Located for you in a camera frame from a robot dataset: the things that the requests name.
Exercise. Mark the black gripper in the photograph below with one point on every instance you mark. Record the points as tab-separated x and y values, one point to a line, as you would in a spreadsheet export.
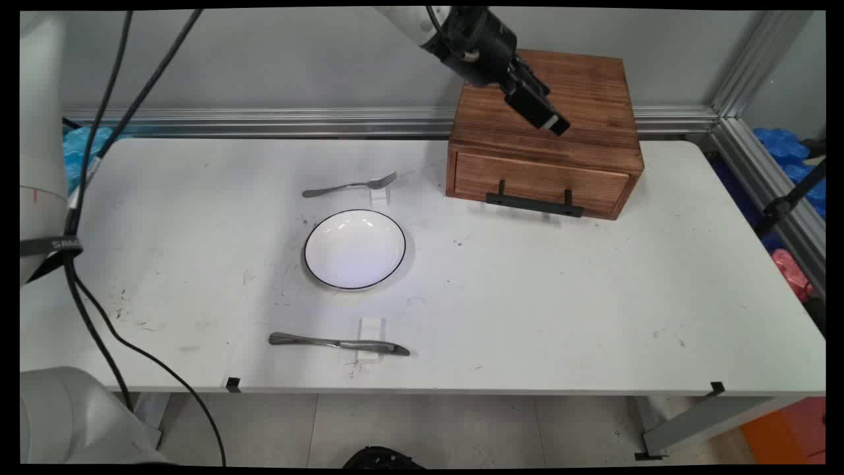
478	43

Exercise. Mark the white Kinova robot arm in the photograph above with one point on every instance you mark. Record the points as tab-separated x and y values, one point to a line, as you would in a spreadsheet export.
39	132

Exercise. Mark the brown wooden drawer cabinet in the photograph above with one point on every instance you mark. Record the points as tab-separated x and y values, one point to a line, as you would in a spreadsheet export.
593	92

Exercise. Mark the small white cutlery rest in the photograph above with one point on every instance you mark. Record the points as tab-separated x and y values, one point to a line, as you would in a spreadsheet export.
370	326
380	196

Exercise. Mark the silver metal fork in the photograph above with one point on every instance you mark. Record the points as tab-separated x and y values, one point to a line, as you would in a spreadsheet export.
349	186

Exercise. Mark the white plate with black rim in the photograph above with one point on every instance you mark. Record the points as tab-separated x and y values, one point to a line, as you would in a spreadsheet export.
355	249

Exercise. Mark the blue plastic bag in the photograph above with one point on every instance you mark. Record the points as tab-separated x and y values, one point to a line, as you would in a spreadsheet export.
82	148
784	148

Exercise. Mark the red plastic object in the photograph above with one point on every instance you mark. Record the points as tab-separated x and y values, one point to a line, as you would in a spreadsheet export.
791	270

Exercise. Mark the silver metal knife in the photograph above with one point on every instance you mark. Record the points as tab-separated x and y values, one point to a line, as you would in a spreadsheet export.
330	343

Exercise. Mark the small black edge clip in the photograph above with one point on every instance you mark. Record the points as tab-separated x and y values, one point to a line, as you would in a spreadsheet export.
233	384
717	388

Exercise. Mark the grey metal table leg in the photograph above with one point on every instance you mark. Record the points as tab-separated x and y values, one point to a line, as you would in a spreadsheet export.
712	422
158	415

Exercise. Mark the black object on floor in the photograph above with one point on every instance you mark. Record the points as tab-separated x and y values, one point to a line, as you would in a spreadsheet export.
382	457

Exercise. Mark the orange box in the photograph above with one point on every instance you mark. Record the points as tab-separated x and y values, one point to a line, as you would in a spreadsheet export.
791	432

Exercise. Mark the aluminium frame corner post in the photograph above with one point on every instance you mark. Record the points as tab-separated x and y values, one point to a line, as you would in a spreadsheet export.
758	63

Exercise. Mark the horizontal aluminium frame rail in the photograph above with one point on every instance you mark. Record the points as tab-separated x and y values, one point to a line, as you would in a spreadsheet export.
297	122

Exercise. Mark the aluminium frame side rail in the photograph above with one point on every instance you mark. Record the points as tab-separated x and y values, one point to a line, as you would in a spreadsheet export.
771	178

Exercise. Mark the black camera stand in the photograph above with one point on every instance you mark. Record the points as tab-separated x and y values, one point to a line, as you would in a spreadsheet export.
788	201

